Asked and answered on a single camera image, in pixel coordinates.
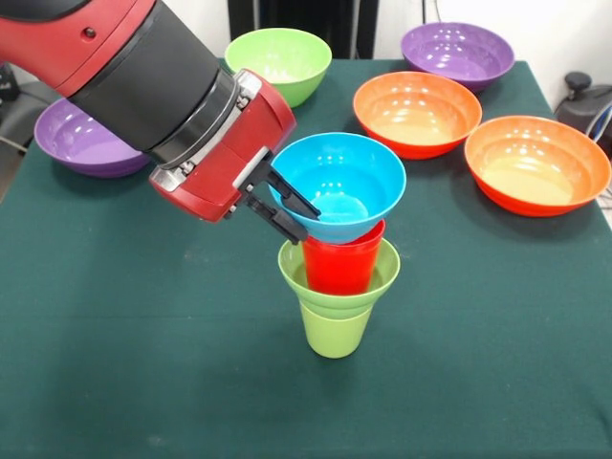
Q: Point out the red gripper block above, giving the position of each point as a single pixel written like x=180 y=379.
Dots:
x=239 y=153

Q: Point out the small blue plastic bowl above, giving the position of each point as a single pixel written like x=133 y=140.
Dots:
x=354 y=181

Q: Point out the red plastic cup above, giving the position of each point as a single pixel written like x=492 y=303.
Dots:
x=339 y=268

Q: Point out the small green plastic bowl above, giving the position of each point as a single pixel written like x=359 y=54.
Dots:
x=389 y=268

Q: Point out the green plastic cup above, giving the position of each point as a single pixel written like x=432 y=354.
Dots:
x=334 y=334

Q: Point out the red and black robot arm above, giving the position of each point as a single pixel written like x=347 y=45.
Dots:
x=119 y=72

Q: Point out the large green plastic bowl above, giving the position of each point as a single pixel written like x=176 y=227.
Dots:
x=282 y=57

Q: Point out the large orange plastic bowl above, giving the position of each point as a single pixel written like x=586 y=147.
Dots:
x=416 y=115
x=535 y=169

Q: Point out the dark green table cloth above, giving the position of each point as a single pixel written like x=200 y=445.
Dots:
x=306 y=406

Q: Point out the large purple plastic bowl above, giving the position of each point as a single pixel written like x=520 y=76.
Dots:
x=456 y=57
x=86 y=153

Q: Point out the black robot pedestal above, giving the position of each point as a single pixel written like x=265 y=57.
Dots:
x=306 y=14

